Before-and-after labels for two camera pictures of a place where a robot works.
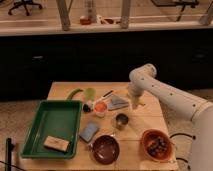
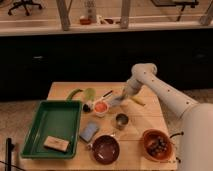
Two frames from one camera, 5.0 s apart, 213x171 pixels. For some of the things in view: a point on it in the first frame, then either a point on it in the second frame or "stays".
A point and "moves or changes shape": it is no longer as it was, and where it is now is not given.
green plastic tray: (58, 119) stays
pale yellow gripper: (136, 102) to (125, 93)
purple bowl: (105, 149) stays
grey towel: (117, 103) moves or changes shape
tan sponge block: (56, 144) stays
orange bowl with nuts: (158, 144) stays
